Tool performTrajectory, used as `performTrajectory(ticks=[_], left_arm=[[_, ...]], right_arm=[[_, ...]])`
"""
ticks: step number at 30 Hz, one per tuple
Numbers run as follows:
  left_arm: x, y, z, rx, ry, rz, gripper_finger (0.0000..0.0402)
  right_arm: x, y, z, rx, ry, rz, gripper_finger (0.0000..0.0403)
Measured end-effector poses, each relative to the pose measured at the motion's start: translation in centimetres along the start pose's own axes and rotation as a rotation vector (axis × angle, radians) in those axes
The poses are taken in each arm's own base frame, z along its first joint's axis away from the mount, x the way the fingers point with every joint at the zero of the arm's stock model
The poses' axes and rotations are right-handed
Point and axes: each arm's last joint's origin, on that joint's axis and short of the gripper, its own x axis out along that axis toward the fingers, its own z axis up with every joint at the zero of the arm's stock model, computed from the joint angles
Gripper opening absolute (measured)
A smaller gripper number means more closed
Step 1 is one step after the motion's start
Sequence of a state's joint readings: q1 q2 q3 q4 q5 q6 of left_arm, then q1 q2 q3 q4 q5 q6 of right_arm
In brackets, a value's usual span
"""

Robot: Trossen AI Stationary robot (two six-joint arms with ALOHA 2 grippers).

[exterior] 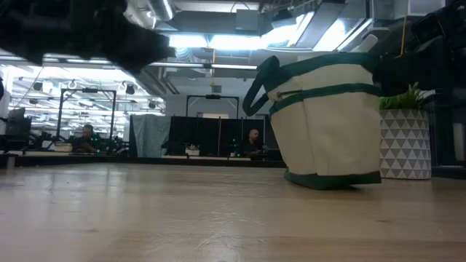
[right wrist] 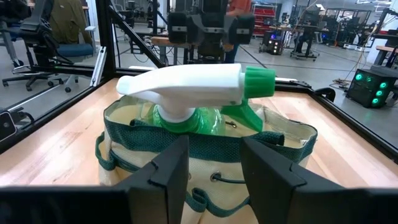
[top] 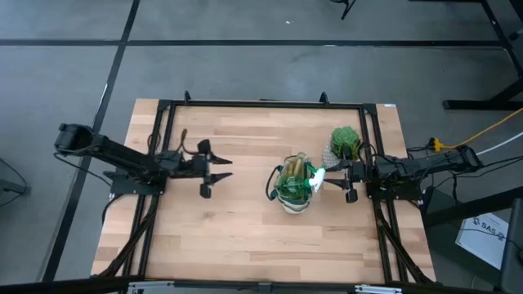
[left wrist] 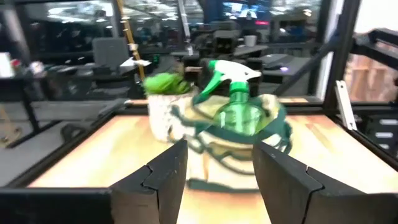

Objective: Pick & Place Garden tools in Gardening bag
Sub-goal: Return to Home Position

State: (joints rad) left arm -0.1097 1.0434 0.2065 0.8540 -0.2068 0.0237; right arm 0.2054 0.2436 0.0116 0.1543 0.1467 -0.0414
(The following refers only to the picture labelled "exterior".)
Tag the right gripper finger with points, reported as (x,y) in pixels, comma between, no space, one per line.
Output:
(400,72)

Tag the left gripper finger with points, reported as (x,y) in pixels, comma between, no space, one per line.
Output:
(145,51)

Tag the beige and green gardening bag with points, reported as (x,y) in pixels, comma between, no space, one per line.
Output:
(327,138)

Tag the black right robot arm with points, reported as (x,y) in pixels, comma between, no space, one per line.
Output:
(459,5)

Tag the black arm base stand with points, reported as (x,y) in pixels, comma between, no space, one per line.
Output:
(444,145)

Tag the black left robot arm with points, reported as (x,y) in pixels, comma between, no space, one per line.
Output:
(22,22)

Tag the green succulent plant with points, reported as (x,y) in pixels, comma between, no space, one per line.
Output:
(404,100)

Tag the white triangle-patterned planter pot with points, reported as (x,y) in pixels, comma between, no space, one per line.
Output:
(407,145)

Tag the black overhead light bar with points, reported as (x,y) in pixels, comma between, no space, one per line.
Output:
(218,66)

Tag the small gray hanging sign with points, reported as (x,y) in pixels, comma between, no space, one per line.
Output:
(216,89)

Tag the gray hanging curtain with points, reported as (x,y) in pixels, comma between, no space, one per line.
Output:
(149,134)

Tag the person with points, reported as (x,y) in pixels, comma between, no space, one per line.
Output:
(87,140)
(253,143)

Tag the gray ceiling box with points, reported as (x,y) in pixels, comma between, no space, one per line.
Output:
(247,20)

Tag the small white planter box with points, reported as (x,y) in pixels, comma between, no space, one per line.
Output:
(192,151)

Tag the black partition panels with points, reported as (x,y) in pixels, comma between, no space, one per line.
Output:
(218,134)

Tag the pale storage box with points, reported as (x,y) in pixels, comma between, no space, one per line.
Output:
(65,147)

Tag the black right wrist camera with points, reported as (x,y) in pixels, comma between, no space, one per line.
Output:
(433,23)

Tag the silver round ceiling duct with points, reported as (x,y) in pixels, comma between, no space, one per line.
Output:
(160,9)

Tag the silver rectangular ceiling duct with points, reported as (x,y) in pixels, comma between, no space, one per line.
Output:
(327,22)

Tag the tall black frame stand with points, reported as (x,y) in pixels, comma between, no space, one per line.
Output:
(60,116)

